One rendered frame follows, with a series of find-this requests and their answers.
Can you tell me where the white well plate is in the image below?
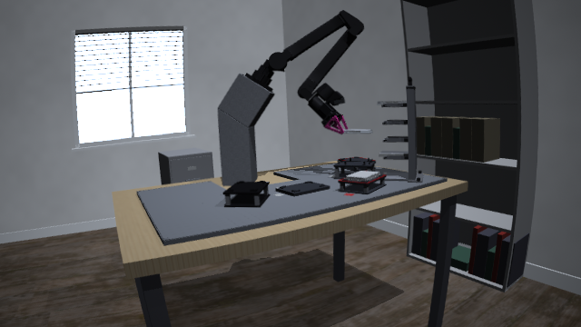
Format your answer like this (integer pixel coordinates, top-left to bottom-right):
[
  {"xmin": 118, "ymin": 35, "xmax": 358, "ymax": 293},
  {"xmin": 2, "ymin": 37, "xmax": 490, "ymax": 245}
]
[{"xmin": 345, "ymin": 171, "xmax": 380, "ymax": 182}]

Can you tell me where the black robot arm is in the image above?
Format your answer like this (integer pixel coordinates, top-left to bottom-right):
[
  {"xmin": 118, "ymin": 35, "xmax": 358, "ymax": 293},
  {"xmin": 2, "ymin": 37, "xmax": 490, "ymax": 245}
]
[{"xmin": 245, "ymin": 10, "xmax": 364, "ymax": 116}]

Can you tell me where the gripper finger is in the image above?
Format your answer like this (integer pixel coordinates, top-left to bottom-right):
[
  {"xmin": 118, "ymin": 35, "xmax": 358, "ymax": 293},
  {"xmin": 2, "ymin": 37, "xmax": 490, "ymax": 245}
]
[
  {"xmin": 332, "ymin": 115, "xmax": 348, "ymax": 129},
  {"xmin": 324, "ymin": 115, "xmax": 344, "ymax": 134}
]

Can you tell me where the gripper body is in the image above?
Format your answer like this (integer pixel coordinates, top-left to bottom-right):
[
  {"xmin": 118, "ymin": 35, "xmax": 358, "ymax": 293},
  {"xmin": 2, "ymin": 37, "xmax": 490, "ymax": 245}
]
[{"xmin": 316, "ymin": 107, "xmax": 342, "ymax": 126}]

